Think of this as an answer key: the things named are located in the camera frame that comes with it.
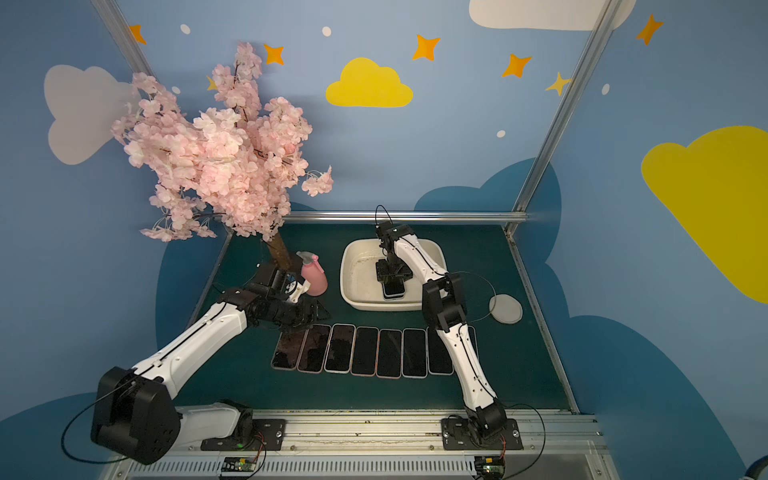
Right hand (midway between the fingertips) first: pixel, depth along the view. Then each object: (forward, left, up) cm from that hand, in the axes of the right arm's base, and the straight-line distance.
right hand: (395, 275), depth 104 cm
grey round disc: (-9, -38, -5) cm, 40 cm away
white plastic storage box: (-5, +12, -2) cm, 14 cm away
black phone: (-6, 0, -1) cm, 6 cm away
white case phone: (-27, +15, -1) cm, 31 cm away
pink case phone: (-29, +8, -2) cm, 30 cm away
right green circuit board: (-54, -26, -5) cm, 60 cm away
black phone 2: (-29, -14, 0) cm, 32 cm away
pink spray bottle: (-7, +26, +10) cm, 29 cm away
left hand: (-24, +19, +12) cm, 33 cm away
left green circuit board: (-57, +36, -2) cm, 67 cm away
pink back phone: (-29, +30, +1) cm, 42 cm away
